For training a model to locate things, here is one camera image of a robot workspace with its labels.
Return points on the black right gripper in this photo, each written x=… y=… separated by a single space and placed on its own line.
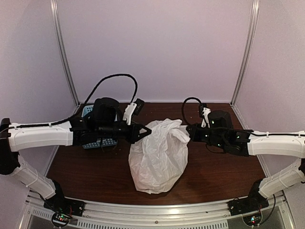
x=196 y=127

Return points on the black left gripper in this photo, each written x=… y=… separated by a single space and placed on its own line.
x=134 y=136

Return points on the white plastic bag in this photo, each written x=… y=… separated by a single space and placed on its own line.
x=157 y=161

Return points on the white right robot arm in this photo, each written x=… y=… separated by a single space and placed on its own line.
x=282 y=144

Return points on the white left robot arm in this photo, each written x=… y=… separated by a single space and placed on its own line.
x=15 y=137

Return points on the light blue plastic basket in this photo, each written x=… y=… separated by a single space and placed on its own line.
x=100 y=143

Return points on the right circuit board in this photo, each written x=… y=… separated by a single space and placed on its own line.
x=252 y=220

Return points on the circuit board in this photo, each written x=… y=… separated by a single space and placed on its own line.
x=60 y=220
x=252 y=220

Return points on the left circuit board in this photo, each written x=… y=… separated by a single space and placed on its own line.
x=60 y=220

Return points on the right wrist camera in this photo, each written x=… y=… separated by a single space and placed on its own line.
x=203 y=113

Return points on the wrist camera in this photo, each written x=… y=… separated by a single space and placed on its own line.
x=203 y=113
x=132 y=109

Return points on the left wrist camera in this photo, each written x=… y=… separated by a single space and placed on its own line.
x=132 y=109

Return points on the aluminium front rail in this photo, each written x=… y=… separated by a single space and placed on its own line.
x=211 y=215

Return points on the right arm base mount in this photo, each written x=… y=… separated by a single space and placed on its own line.
x=253 y=202

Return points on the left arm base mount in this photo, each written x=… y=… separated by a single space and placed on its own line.
x=60 y=204

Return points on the right aluminium corner post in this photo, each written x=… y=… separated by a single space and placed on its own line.
x=247 y=50

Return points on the aluminium corner post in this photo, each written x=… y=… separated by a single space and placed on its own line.
x=62 y=51
x=247 y=50

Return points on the left aluminium corner post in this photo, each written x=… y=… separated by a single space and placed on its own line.
x=62 y=51

